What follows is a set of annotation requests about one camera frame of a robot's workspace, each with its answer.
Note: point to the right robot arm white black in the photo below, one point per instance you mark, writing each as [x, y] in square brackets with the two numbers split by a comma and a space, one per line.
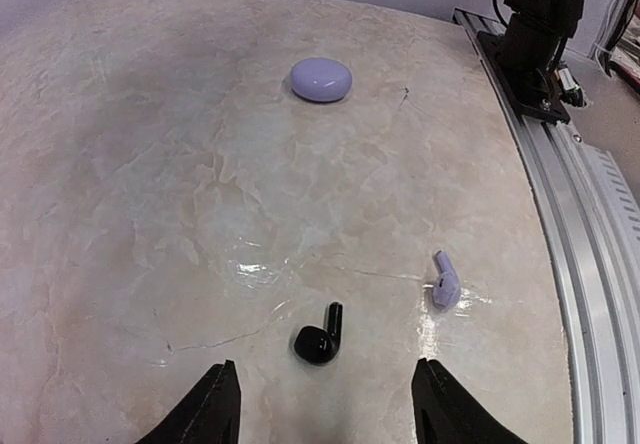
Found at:
[536, 36]

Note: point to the aluminium front rail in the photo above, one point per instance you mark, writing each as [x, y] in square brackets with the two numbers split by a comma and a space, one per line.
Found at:
[591, 224]

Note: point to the purple charging case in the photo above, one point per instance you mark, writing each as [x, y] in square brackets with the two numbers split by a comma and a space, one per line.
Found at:
[320, 80]

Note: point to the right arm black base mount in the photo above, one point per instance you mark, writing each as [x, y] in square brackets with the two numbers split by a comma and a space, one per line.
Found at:
[530, 90]

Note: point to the black earbud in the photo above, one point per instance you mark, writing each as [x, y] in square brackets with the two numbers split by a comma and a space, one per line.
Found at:
[319, 346]

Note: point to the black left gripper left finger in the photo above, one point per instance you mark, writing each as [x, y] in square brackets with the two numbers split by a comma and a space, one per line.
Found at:
[208, 413]

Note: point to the purple earbud near front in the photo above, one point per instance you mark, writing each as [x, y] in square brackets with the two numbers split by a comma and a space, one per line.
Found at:
[446, 291]

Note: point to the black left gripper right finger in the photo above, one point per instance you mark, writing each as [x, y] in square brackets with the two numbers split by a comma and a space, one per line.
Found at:
[445, 412]

